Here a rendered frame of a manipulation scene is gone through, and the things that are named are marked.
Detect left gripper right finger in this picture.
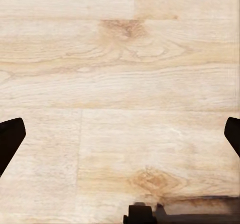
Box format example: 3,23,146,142
224,117,240,157

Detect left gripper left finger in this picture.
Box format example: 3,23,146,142
0,117,26,177

